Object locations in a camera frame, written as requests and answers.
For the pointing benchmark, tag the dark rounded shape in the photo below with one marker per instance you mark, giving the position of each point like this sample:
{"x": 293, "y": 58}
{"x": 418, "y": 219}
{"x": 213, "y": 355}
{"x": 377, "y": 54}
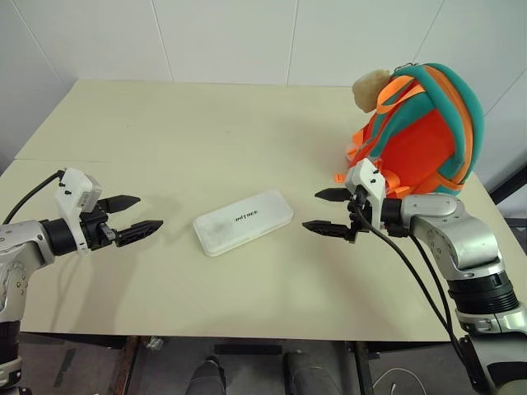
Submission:
{"x": 206, "y": 376}

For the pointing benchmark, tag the white pencil case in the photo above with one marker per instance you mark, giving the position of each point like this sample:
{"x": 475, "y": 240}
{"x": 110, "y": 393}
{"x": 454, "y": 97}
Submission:
{"x": 243, "y": 222}

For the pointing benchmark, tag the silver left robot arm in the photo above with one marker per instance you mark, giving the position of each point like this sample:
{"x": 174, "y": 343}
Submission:
{"x": 20, "y": 240}

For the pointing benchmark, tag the black frame bar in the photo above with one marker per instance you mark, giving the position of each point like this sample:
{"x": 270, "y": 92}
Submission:
{"x": 508, "y": 177}

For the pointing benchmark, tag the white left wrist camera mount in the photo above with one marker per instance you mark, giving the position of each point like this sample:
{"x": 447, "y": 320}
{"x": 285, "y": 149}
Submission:
{"x": 73, "y": 193}

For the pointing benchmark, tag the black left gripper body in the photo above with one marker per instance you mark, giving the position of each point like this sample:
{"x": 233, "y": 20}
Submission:
{"x": 96, "y": 232}

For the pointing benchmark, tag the rusty table leg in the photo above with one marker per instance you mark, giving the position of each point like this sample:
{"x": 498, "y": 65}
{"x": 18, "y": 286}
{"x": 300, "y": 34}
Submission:
{"x": 362, "y": 370}
{"x": 127, "y": 366}

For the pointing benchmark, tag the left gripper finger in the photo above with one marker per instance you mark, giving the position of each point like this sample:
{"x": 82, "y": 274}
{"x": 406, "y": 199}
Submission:
{"x": 121, "y": 203}
{"x": 138, "y": 232}

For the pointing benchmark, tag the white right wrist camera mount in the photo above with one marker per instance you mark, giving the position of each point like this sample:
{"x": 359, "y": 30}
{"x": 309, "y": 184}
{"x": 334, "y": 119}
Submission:
{"x": 370, "y": 185}

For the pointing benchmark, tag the orange and teal backpack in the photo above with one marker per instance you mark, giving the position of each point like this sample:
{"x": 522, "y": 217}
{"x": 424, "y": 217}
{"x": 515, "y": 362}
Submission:
{"x": 416, "y": 136}

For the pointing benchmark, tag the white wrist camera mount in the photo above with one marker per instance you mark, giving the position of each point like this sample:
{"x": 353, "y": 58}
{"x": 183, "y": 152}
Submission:
{"x": 370, "y": 185}
{"x": 73, "y": 193}

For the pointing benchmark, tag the small crumpled clear wrapper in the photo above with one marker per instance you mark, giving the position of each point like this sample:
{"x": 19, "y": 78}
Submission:
{"x": 153, "y": 342}

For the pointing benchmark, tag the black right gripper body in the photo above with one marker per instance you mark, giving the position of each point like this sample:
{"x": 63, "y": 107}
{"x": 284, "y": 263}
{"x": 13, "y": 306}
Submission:
{"x": 357, "y": 224}

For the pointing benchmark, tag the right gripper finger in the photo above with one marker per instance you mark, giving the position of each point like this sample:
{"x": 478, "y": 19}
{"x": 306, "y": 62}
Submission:
{"x": 333, "y": 195}
{"x": 329, "y": 229}

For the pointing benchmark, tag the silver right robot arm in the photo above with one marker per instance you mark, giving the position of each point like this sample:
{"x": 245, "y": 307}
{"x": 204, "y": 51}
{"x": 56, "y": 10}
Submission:
{"x": 453, "y": 230}

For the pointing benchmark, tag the beige fuzzy lump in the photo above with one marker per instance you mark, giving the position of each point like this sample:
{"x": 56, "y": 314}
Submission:
{"x": 368, "y": 90}

